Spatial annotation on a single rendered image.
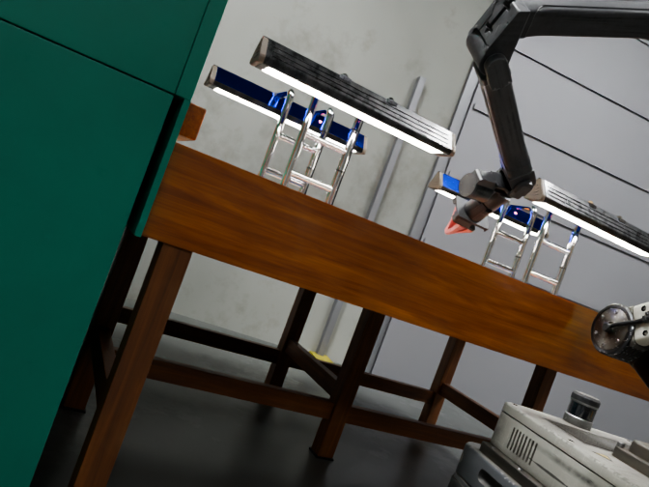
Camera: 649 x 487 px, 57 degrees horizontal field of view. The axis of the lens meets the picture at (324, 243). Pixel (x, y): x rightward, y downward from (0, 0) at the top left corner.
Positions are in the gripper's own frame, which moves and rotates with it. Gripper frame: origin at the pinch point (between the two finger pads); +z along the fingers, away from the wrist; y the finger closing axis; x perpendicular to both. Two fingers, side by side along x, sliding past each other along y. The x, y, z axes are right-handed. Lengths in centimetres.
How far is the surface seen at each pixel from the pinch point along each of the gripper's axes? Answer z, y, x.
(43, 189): 1, 91, 30
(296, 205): -4.8, 46.9, 16.5
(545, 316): -3.8, -27.3, 18.2
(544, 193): -4.2, -39.0, -28.3
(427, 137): -3.4, 7.2, -27.0
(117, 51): -15, 89, 9
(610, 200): 77, -237, -175
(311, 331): 197, -74, -76
